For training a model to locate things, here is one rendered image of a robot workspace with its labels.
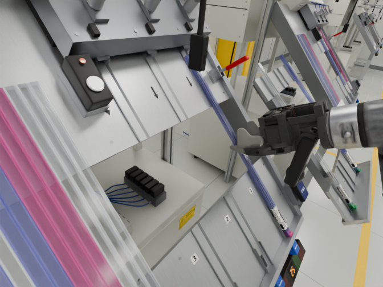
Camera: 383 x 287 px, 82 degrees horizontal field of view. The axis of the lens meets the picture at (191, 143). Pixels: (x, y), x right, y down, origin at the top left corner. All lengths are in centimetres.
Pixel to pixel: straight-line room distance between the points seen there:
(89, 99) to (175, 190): 54
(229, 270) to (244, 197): 16
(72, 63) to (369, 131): 44
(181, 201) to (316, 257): 104
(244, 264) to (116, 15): 51
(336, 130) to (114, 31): 39
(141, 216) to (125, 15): 54
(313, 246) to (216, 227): 124
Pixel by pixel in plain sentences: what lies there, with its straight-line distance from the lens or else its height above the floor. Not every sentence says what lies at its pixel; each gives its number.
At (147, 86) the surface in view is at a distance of 46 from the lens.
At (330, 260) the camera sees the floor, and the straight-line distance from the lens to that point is 166.
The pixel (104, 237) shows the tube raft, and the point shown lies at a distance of 34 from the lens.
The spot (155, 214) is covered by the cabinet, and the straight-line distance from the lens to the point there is 74.
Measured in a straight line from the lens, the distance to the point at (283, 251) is 60.
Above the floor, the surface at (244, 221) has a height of 80.
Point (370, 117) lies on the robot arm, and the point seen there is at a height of 107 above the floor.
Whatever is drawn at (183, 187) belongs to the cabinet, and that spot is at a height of 62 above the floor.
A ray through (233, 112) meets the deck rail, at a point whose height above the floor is 95.
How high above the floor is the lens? 120
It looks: 33 degrees down
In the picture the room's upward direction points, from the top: 6 degrees clockwise
